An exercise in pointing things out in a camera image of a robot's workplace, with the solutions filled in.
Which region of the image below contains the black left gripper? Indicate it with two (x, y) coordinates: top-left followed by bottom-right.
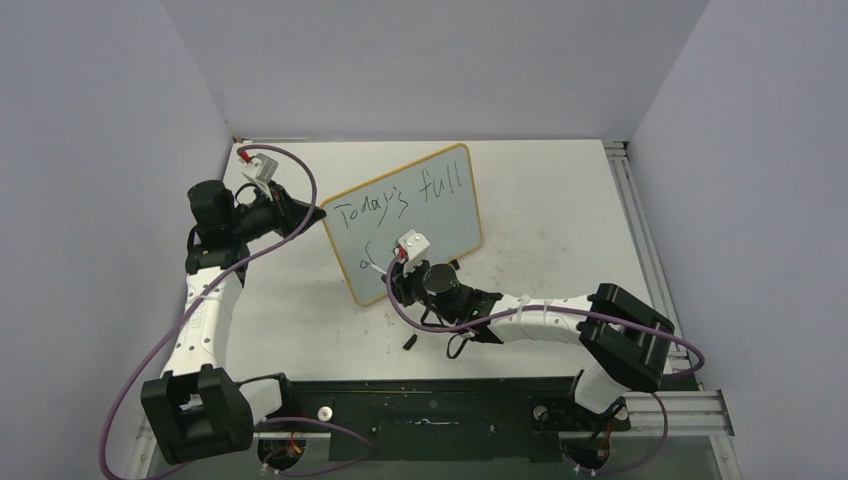
(228, 180), (325, 243)

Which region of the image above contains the black whiteboard marker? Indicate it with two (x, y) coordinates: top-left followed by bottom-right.
(368, 263), (387, 275)

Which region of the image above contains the black marker cap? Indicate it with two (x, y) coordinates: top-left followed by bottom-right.
(402, 334), (418, 351)

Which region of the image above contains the yellow-framed whiteboard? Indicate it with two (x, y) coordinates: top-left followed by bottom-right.
(321, 143), (483, 307)

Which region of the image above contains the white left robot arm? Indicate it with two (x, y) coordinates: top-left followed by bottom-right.
(140, 180), (326, 465)

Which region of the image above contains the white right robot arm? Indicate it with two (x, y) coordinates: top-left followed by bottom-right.
(380, 261), (675, 428)

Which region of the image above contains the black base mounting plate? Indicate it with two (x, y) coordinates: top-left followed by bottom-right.
(245, 374), (700, 464)

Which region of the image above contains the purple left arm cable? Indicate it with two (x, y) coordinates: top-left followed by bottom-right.
(99, 144), (376, 480)

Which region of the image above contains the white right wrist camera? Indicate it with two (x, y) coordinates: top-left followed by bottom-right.
(397, 229), (430, 274)

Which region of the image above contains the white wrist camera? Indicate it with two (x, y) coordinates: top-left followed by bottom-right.
(397, 229), (430, 274)
(240, 153), (278, 197)

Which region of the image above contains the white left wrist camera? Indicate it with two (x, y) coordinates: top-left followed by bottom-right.
(240, 153), (278, 197)

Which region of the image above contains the aluminium rail frame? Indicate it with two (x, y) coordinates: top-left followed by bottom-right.
(602, 140), (737, 439)

